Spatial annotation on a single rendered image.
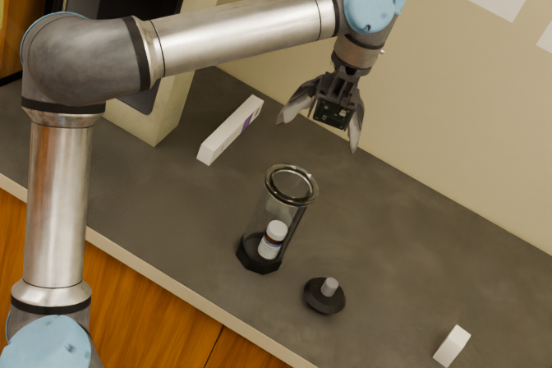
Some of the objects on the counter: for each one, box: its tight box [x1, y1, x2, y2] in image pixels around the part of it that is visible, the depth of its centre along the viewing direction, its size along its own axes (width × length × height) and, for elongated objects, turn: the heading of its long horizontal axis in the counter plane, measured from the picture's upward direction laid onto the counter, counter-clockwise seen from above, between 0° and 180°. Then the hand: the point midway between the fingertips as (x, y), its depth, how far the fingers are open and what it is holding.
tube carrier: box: [242, 163, 319, 265], centre depth 161 cm, size 11×11×21 cm
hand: (315, 136), depth 147 cm, fingers open, 14 cm apart
